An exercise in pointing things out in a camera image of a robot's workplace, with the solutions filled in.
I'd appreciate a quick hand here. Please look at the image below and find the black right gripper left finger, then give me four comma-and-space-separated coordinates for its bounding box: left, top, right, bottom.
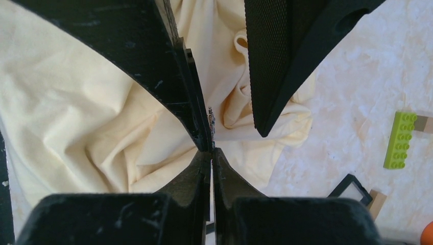
16, 152, 211, 244

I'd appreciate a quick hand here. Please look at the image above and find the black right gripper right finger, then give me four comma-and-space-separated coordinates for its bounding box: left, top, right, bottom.
212, 148, 383, 244

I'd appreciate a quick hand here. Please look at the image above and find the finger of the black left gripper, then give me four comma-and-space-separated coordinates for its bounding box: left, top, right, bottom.
18, 1, 212, 152
245, 0, 382, 137

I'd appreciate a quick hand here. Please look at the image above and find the blue leaf brooch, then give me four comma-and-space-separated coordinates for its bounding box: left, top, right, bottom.
208, 107, 215, 140

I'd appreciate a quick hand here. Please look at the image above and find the green long lego brick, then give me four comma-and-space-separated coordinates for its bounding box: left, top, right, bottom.
383, 111, 417, 170

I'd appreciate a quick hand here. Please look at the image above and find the wooden block on green brick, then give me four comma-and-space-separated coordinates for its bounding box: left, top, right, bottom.
414, 115, 433, 134

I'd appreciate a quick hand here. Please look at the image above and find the orange round object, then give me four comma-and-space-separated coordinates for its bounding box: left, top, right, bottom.
420, 222, 433, 245

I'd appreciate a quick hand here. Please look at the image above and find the black cube frame right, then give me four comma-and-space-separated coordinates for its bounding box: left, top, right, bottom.
328, 174, 373, 206

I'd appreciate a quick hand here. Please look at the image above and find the wooden block near frame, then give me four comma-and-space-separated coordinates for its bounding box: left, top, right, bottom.
367, 189, 388, 221

